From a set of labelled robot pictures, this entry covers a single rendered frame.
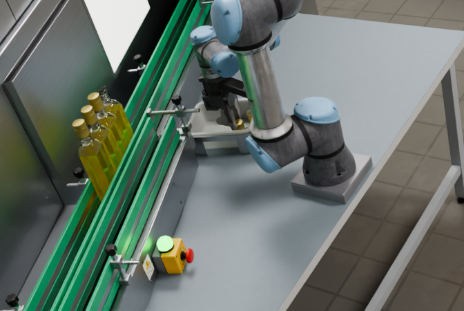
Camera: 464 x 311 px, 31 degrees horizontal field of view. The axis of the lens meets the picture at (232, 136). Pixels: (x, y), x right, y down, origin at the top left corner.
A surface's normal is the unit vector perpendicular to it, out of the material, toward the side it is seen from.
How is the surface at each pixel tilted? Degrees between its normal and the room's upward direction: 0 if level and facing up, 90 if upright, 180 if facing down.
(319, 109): 9
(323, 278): 0
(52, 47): 90
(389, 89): 0
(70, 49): 90
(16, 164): 90
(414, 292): 0
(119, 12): 90
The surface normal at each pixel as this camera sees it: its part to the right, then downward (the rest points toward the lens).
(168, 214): 0.94, -0.05
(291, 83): -0.25, -0.77
